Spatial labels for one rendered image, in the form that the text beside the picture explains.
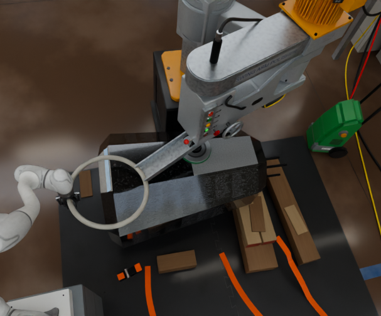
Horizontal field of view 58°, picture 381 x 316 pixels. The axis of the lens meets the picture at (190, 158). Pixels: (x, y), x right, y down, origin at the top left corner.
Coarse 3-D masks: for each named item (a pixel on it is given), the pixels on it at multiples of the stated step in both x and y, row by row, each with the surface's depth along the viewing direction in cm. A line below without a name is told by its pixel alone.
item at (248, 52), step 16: (272, 16) 179; (288, 16) 180; (240, 32) 172; (256, 32) 173; (272, 32) 174; (288, 32) 175; (304, 32) 176; (336, 32) 185; (208, 48) 165; (224, 48) 166; (240, 48) 167; (256, 48) 167; (272, 48) 168; (288, 48) 170; (304, 48) 181; (192, 64) 159; (208, 64) 160; (224, 64) 161; (240, 64) 162; (256, 64) 164; (272, 64) 174; (192, 80) 160; (208, 80) 156; (224, 80) 159; (240, 80) 168; (208, 96) 166
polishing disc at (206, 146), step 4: (188, 136) 240; (188, 144) 237; (204, 144) 238; (208, 144) 238; (204, 148) 236; (208, 148) 237; (192, 152) 234; (200, 152) 235; (204, 152) 235; (208, 152) 235; (188, 156) 233; (192, 156) 233; (196, 156) 233; (200, 156) 233; (204, 156) 234; (188, 160) 231; (192, 160) 231; (196, 160) 232; (200, 160) 232; (204, 160) 233
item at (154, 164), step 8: (224, 128) 220; (184, 136) 222; (168, 144) 219; (176, 144) 222; (184, 144) 222; (200, 144) 219; (160, 152) 221; (168, 152) 222; (176, 152) 221; (184, 152) 215; (144, 160) 218; (152, 160) 222; (160, 160) 221; (168, 160) 220; (176, 160) 217; (144, 168) 220; (152, 168) 220; (160, 168) 214; (152, 176) 215
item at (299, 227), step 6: (288, 210) 297; (294, 210) 298; (288, 216) 295; (294, 216) 295; (300, 216) 295; (294, 222) 293; (300, 222) 293; (294, 228) 290; (300, 228) 291; (306, 228) 291
